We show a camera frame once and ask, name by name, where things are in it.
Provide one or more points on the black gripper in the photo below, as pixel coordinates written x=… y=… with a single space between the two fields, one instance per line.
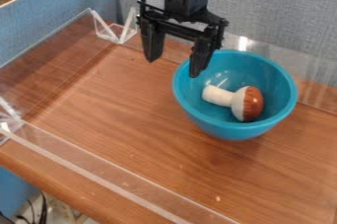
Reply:
x=201 y=27

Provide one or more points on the blue plastic bowl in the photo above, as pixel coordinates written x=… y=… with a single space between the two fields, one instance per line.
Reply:
x=234 y=69

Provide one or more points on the brown white toy mushroom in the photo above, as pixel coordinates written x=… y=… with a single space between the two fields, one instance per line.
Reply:
x=245 y=102

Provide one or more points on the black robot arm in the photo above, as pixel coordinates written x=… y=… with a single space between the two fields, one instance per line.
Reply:
x=186 y=7

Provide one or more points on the clear acrylic left barrier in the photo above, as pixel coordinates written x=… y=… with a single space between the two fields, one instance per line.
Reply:
x=33 y=77

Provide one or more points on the clear acrylic front barrier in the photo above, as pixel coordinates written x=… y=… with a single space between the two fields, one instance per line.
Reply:
x=166 y=203

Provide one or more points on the clear acrylic corner bracket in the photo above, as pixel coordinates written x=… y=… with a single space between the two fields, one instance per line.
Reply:
x=113 y=32

